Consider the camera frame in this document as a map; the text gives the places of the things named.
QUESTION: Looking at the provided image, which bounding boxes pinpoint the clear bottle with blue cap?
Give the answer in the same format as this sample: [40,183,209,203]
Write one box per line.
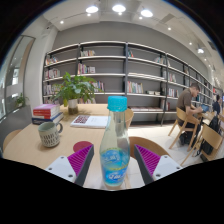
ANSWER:
[99,95,132,191]

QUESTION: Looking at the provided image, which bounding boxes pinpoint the open white magazine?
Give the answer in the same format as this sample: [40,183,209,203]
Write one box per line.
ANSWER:
[69,114,109,130]

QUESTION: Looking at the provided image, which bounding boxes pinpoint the pink book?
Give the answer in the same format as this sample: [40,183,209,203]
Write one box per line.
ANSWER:
[32,103,61,113]

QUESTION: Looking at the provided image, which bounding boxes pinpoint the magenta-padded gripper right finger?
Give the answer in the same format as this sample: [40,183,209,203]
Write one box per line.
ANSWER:
[133,143,184,186]

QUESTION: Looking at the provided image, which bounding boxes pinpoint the red book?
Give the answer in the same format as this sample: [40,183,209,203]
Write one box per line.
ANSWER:
[32,109,62,119]

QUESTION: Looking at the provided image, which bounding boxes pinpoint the person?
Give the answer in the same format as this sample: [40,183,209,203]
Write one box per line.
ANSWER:
[212,94,223,116]
[175,82,204,145]

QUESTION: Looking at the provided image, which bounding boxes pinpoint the grey wall shelf unit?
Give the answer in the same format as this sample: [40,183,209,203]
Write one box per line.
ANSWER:
[42,40,214,125]

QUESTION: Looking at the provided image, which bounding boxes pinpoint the dark blue book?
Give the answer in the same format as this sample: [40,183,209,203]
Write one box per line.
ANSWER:
[31,112,64,126]

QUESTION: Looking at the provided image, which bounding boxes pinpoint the round ceiling lights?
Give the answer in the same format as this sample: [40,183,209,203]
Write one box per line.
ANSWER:
[59,3,206,55]

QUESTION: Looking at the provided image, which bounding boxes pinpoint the light wooden chair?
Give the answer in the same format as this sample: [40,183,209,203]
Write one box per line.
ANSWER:
[179,123,224,167]
[167,107,201,150]
[128,135,171,160]
[124,107,135,129]
[2,129,23,153]

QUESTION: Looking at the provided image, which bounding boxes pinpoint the grey spotted ceramic mug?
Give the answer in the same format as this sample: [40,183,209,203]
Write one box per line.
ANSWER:
[37,121,64,149]

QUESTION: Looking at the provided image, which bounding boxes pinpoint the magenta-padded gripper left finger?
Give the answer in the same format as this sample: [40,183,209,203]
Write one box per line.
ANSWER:
[44,143,95,187]

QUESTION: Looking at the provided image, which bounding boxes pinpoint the small potted window plant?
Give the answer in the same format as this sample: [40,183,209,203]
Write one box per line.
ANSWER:
[13,92,29,108]

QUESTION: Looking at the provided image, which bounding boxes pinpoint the black bag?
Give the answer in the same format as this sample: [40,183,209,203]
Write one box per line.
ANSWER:
[199,114,221,157]

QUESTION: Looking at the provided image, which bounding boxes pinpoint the green potted plant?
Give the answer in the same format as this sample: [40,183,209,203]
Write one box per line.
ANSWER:
[50,71,103,116]

